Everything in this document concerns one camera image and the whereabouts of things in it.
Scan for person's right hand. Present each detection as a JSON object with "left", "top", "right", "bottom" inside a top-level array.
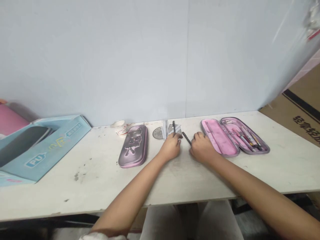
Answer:
[{"left": 189, "top": 132, "right": 216, "bottom": 164}]

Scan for person's left hand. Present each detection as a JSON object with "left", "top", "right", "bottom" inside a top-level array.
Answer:
[{"left": 159, "top": 133, "right": 181, "bottom": 161}]

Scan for clear protractor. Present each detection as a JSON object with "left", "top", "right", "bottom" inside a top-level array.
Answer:
[{"left": 153, "top": 127, "right": 166, "bottom": 139}]

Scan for clear set square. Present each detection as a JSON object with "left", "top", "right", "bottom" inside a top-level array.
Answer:
[{"left": 167, "top": 123, "right": 183, "bottom": 137}]

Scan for open pink pencil case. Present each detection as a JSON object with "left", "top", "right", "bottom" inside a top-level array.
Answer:
[{"left": 200, "top": 117, "right": 271, "bottom": 158}]

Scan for closed pink grey pencil case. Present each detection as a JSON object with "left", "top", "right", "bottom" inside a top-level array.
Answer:
[{"left": 118, "top": 124, "right": 149, "bottom": 169}]

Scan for white red pen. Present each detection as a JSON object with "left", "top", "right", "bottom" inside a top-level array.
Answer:
[{"left": 241, "top": 126, "right": 254, "bottom": 149}]

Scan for white paper cup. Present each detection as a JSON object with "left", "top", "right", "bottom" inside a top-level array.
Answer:
[{"left": 113, "top": 120, "right": 128, "bottom": 137}]

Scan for dark pen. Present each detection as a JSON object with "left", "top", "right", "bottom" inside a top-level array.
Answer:
[{"left": 251, "top": 134, "right": 263, "bottom": 151}]

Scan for person's legs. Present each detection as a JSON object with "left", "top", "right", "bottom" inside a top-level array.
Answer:
[{"left": 146, "top": 199, "right": 238, "bottom": 240}]

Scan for brown cardboard carton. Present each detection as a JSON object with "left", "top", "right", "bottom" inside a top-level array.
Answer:
[{"left": 259, "top": 81, "right": 320, "bottom": 148}]

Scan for person's body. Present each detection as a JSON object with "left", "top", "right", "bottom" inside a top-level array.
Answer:
[{"left": 82, "top": 231, "right": 127, "bottom": 240}]

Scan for light blue cardboard box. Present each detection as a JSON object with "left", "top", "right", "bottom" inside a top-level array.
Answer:
[{"left": 0, "top": 115, "right": 93, "bottom": 187}]

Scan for pink rounded object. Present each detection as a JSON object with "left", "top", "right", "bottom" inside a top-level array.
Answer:
[{"left": 0, "top": 103, "right": 31, "bottom": 136}]

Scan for clear plastic bag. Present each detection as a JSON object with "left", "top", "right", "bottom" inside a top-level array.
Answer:
[{"left": 305, "top": 0, "right": 320, "bottom": 41}]

